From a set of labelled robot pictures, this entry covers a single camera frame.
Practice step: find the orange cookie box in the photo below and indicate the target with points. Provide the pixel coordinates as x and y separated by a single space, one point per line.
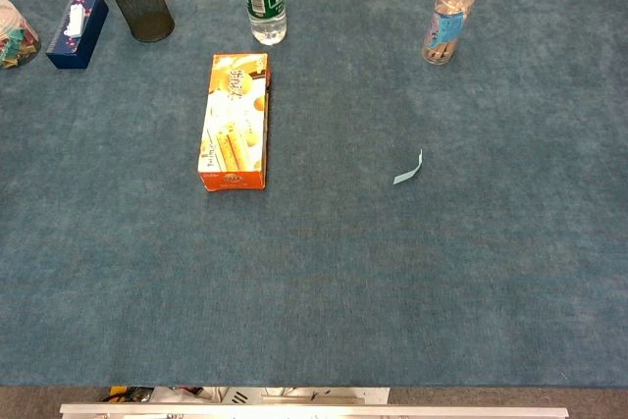
235 110

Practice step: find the navy blue tissue box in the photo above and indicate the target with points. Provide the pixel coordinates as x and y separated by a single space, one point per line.
83 46

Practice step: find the small blue paper scrap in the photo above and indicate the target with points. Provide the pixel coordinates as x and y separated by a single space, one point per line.
408 174

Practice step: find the clear jar colourful clips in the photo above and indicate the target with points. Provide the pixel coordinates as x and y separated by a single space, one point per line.
15 41

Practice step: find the black mesh pen holder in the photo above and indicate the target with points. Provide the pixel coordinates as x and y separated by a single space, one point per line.
142 7

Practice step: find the aluminium rail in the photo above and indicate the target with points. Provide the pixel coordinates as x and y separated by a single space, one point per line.
314 410

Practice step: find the blue felt table cloth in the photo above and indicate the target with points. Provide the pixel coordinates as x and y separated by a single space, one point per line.
343 267

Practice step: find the clear jar wooden sticks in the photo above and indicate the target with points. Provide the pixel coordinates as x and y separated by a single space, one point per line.
444 26

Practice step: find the white tissue sheet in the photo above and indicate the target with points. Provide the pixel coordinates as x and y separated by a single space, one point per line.
75 21

